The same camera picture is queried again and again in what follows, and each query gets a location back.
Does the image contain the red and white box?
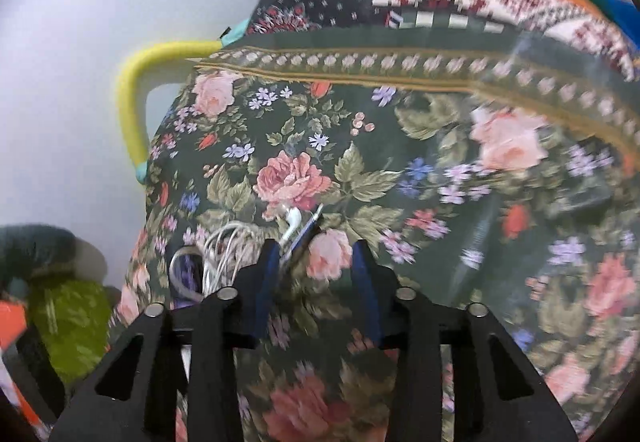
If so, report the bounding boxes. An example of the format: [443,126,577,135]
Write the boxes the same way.
[0,299,46,428]

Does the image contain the white wired earphones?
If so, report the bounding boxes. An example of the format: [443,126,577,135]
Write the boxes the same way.
[170,206,303,303]

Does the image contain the yellow foam padded tube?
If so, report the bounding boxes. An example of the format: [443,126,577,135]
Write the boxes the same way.
[116,19,251,184]

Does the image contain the green leaf-patterned cloth bag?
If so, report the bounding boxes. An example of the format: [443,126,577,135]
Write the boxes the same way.
[27,279,113,385]

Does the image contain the grey cloth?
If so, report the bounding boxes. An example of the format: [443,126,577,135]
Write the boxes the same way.
[0,223,108,293]

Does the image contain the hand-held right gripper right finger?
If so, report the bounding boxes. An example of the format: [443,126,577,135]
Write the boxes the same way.
[351,238,580,442]

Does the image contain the dark floral blanket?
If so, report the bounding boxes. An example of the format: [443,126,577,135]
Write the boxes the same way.
[107,39,640,442]

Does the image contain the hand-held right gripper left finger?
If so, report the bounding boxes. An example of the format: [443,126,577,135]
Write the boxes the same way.
[49,238,282,442]

